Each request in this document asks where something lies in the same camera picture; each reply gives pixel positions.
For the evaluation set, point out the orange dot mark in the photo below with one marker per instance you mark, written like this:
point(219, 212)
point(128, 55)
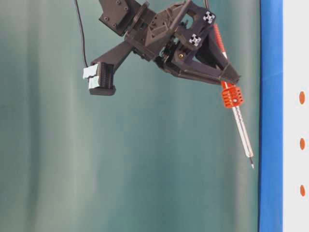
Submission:
point(302, 190)
point(302, 143)
point(302, 97)

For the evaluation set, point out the upper orange dot mark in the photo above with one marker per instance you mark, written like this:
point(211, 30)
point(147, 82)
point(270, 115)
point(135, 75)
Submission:
point(302, 97)

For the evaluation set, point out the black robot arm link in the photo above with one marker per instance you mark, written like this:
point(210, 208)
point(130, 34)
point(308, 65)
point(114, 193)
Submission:
point(118, 14)

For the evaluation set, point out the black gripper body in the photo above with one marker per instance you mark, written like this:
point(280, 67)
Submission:
point(150, 32)

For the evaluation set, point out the lower orange dot mark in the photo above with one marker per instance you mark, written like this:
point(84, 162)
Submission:
point(302, 190)

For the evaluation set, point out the black wrist camera on stalk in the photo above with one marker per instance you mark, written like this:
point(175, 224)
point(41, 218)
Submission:
point(100, 73)

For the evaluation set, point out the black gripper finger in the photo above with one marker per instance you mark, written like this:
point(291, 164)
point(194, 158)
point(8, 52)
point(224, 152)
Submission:
point(178, 61)
point(216, 66)

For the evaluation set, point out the middle orange dot mark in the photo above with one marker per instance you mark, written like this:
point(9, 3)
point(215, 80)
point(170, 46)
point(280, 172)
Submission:
point(302, 143)

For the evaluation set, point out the blue tape strip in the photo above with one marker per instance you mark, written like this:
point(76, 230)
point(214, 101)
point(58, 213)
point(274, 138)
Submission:
point(271, 117)

